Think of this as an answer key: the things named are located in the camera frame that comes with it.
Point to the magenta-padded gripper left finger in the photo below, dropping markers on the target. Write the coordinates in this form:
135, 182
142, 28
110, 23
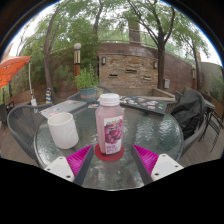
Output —
58, 167

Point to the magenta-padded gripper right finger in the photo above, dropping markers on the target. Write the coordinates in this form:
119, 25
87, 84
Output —
165, 166

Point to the purple juice bottle white cap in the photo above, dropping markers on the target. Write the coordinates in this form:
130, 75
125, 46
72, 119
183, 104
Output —
109, 123

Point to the white ceramic cup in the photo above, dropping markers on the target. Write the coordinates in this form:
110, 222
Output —
63, 133

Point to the black backpack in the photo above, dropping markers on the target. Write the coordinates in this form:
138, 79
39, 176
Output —
188, 111

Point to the dark laptop with stickers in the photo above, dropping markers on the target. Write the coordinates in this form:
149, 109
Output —
143, 104

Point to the small printed card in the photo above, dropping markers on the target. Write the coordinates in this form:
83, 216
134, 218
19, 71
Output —
93, 106

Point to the blue yellow striped bollard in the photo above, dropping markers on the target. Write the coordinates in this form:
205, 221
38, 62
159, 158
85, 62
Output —
48, 96

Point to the round dark patio table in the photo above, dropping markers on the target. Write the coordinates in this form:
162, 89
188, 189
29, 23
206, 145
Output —
210, 105

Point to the potted green plant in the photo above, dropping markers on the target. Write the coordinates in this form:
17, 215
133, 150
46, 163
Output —
86, 80

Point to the large dark-trunk tree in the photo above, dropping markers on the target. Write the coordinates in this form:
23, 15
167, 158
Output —
161, 66

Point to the thin-trunk tree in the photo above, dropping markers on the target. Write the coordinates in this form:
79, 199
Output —
197, 71

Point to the leaning grey-trunk tree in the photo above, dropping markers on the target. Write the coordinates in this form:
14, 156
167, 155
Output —
48, 63

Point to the orange patio umbrella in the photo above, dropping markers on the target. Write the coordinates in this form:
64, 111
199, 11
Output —
11, 68

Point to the grey wall box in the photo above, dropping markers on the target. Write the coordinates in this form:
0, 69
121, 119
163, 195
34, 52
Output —
166, 83

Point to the striped globe lamp post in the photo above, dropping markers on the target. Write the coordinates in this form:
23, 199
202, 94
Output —
77, 61
194, 78

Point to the black wall lantern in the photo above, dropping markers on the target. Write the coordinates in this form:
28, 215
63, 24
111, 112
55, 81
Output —
104, 60
155, 64

